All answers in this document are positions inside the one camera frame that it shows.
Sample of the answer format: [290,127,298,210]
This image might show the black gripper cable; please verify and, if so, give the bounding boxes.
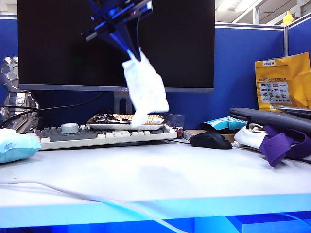
[136,15,142,50]

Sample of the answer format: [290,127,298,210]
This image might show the black computer monitor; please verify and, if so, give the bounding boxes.
[17,0,216,94]

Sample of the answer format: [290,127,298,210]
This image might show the blue box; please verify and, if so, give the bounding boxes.
[225,213,311,233]

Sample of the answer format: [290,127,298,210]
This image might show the purple fabric strap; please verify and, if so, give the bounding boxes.
[259,125,311,168]

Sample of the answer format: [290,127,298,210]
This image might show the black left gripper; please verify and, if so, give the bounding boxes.
[81,0,154,62]

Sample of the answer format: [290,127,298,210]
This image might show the silver faceted figurine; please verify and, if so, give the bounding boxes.
[0,56,40,134]

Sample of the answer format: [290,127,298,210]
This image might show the clear plastic cup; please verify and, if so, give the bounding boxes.
[166,113,186,132]

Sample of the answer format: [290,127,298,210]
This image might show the white cable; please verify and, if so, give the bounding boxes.
[0,180,193,233]

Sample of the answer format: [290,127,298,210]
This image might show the sky blue wet wipes packet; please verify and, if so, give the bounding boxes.
[0,132,43,164]

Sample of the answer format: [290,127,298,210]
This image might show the yellow paper bag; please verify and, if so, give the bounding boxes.
[254,51,311,113]

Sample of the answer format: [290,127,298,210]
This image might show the white round keyboard knob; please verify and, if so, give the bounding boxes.
[61,123,80,135]

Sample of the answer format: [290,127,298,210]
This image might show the brown cardboard box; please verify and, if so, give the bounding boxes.
[182,129,238,143]

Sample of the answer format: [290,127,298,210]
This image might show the black computer mouse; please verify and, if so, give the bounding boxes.
[189,132,233,150]

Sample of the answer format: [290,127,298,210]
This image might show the yellow rubber duck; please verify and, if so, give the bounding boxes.
[281,10,295,26]

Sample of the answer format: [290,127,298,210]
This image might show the grey monitor stand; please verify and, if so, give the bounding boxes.
[114,91,133,115]

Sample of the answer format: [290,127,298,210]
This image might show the teal snack packet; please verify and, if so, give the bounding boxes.
[200,116,249,133]

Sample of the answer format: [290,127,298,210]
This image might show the white and grey keyboard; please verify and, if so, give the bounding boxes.
[35,123,178,150]

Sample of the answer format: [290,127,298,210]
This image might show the white cloth bag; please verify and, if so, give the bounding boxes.
[234,123,271,151]

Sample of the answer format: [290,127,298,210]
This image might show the white tray with snacks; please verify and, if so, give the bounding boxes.
[86,113,167,131]

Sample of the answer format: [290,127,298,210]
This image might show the grey padded sleeve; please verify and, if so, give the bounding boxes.
[229,107,311,137]

